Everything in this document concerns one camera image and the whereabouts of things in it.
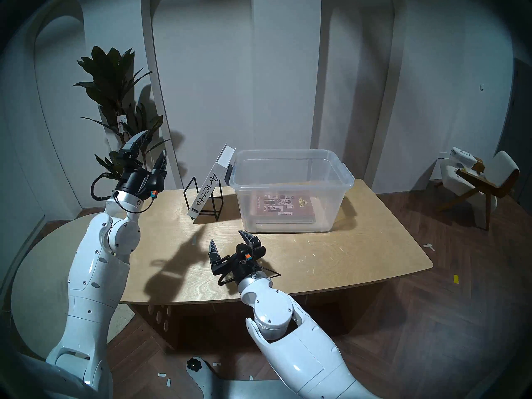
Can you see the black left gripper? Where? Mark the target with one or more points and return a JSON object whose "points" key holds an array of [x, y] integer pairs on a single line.
{"points": [[137, 181]]}

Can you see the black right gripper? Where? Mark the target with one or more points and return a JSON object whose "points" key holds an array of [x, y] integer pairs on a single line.
{"points": [[237, 264]]}

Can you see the white Arietta book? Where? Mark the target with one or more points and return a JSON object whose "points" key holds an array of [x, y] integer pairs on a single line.
{"points": [[208, 186]]}

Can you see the brown Homes book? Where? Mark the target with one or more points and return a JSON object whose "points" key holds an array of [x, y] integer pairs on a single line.
{"points": [[286, 209]]}

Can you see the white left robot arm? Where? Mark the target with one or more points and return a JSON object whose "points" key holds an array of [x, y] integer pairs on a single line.
{"points": [[95, 277]]}

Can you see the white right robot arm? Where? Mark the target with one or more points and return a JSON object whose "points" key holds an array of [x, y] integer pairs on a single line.
{"points": [[291, 352]]}

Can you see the clear plastic storage box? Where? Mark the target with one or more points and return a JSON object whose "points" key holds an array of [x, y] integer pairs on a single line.
{"points": [[332, 207]]}

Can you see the white plant tag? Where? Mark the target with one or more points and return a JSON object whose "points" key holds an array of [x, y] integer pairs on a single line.
{"points": [[122, 124]]}

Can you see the tall dark green plant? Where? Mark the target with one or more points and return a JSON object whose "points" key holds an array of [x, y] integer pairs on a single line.
{"points": [[110, 70]]}

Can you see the light wooden table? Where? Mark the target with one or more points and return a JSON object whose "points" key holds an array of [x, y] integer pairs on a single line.
{"points": [[332, 257]]}

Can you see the black base knob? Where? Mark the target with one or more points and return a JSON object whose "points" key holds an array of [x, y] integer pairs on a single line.
{"points": [[193, 364]]}

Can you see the round beige rug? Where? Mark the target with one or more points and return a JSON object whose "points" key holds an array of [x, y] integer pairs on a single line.
{"points": [[45, 277]]}

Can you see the white bag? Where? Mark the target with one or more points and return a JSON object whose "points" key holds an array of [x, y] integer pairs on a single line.
{"points": [[462, 156]]}

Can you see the white wooden armchair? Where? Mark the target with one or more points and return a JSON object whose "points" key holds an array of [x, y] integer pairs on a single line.
{"points": [[503, 165]]}

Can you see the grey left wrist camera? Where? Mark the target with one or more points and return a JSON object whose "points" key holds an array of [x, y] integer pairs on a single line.
{"points": [[129, 150]]}

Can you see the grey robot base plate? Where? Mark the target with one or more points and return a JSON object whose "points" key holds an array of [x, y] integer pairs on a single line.
{"points": [[232, 390]]}

